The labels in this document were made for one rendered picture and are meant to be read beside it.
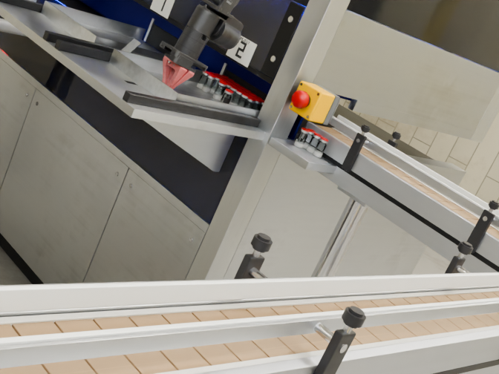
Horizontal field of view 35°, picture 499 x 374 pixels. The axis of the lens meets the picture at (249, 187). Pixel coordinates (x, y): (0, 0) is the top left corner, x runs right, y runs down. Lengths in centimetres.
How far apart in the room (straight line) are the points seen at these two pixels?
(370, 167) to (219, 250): 43
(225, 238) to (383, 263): 78
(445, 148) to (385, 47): 344
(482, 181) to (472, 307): 435
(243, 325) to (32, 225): 192
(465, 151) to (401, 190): 366
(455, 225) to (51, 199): 130
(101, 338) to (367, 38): 148
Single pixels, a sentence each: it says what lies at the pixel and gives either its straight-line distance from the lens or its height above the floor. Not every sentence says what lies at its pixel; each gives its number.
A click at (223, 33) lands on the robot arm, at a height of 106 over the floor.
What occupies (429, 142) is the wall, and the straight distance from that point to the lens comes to 548.
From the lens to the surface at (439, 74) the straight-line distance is 229.
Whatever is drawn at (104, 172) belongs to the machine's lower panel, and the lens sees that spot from 230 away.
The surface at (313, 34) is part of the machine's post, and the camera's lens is 183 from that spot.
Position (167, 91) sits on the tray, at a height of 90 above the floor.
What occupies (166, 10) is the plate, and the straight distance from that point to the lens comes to 219.
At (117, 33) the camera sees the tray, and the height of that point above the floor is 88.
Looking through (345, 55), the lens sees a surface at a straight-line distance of 193.
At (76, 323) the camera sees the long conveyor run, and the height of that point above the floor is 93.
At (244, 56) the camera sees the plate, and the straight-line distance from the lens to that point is 195.
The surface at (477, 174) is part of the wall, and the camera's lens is 539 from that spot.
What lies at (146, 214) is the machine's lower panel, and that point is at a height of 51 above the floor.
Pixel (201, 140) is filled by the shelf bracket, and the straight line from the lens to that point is 187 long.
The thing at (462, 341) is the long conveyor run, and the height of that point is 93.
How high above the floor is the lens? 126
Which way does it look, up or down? 16 degrees down
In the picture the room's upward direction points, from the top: 24 degrees clockwise
